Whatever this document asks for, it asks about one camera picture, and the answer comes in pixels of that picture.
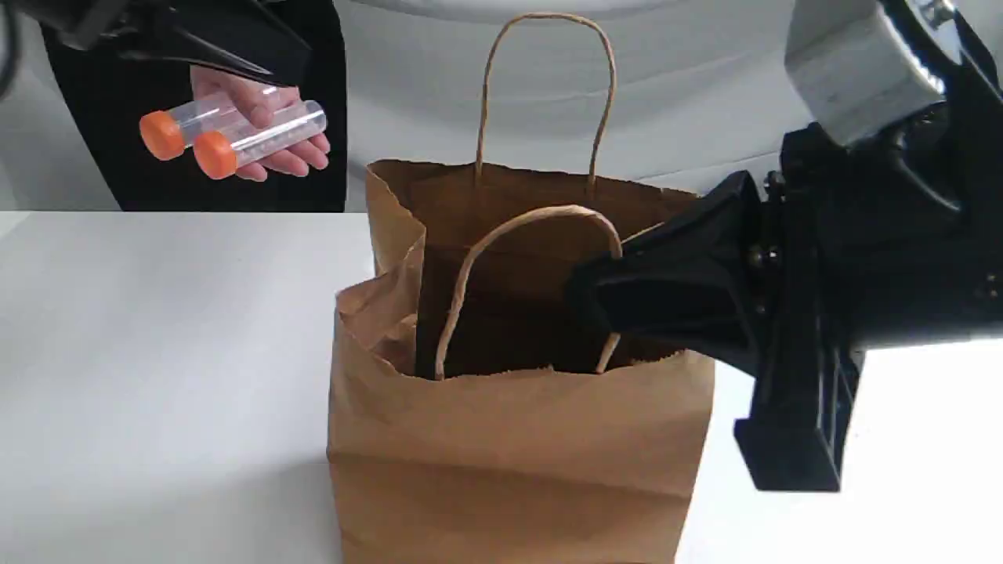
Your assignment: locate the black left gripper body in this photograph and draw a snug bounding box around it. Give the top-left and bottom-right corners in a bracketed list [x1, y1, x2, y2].
[16, 1, 260, 51]

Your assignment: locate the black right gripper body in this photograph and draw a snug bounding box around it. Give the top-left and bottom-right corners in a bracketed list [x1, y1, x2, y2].
[773, 103, 1002, 369]

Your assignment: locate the clear tube orange cap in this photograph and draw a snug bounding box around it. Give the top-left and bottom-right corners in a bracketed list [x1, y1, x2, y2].
[139, 92, 259, 161]
[191, 100, 328, 179]

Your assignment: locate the brown paper shopping bag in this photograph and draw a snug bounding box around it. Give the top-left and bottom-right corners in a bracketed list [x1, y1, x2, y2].
[327, 13, 715, 564]

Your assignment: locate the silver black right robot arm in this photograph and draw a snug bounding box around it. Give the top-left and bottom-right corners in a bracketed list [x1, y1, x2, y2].
[566, 1, 1002, 492]

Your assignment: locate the person's bare hand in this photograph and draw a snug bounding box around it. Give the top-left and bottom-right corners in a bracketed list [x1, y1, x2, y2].
[191, 67, 331, 181]

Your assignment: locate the person's black clothed torso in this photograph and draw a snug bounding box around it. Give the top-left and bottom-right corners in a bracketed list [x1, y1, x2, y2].
[41, 1, 348, 213]

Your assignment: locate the grey backdrop cloth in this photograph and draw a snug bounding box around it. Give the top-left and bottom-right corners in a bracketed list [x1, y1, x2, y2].
[0, 0, 1003, 214]

